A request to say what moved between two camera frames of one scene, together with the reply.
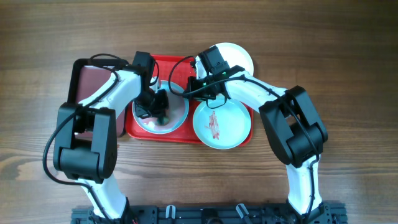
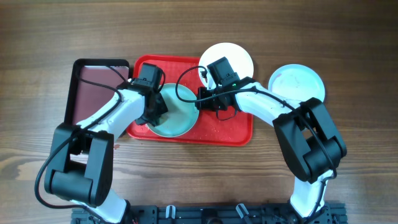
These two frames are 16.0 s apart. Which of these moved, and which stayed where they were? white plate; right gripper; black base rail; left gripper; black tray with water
Moved: right gripper
Stayed: white plate; black base rail; black tray with water; left gripper
